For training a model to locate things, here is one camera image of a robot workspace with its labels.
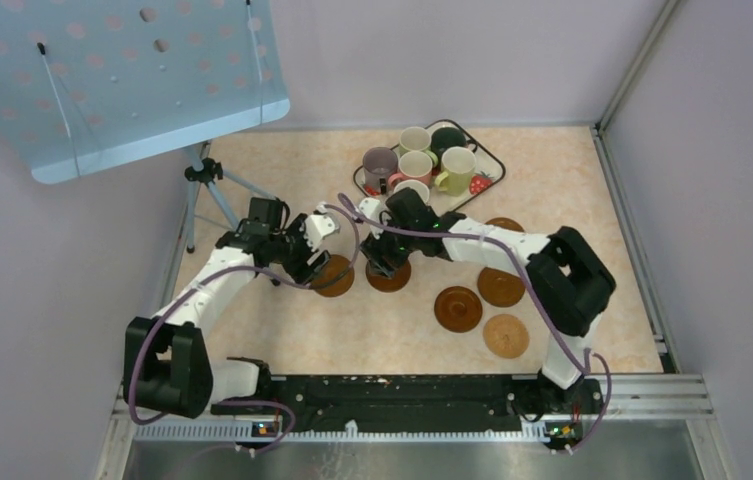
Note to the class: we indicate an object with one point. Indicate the grey tripod stand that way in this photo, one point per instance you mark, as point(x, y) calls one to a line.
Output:
point(205, 173)

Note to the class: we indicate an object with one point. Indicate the dark green mug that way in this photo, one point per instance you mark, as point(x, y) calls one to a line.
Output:
point(445, 138)

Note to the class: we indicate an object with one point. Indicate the light blue perforated board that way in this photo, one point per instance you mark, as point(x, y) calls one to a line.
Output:
point(87, 86)

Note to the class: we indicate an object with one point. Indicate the purple grey mug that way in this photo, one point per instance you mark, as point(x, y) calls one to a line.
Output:
point(378, 164)

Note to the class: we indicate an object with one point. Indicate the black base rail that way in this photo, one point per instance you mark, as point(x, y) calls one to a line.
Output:
point(418, 403)

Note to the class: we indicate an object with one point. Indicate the brown round coaster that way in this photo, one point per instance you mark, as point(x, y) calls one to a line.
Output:
point(458, 309)
point(504, 223)
point(396, 282)
point(500, 289)
point(340, 278)

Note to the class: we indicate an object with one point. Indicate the white tray with black rim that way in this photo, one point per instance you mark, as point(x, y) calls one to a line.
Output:
point(489, 172)

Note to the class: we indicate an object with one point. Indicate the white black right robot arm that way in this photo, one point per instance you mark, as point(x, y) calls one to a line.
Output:
point(568, 283)

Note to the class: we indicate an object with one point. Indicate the pink mug in middle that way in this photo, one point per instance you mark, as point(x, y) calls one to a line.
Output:
point(413, 165)

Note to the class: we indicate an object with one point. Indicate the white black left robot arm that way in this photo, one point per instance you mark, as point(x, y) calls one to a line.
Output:
point(166, 364)

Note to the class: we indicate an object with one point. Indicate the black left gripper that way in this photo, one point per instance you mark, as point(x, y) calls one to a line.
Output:
point(301, 270)

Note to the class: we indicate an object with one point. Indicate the cream mug at back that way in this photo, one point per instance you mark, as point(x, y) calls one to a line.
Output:
point(416, 138)

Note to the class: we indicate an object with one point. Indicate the pink mug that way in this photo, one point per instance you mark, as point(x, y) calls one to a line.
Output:
point(413, 165)
point(420, 188)

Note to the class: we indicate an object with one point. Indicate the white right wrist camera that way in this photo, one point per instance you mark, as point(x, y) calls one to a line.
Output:
point(371, 208)

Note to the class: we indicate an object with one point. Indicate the pink mug in front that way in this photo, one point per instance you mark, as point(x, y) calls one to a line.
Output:
point(420, 188)

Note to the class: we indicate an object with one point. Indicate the yellow green mug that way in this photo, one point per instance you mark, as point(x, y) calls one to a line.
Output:
point(458, 166)

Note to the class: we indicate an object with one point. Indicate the light woven round coaster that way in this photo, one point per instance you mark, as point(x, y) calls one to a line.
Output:
point(506, 336)

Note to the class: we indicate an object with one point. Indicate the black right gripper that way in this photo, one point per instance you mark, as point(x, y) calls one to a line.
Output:
point(378, 248)

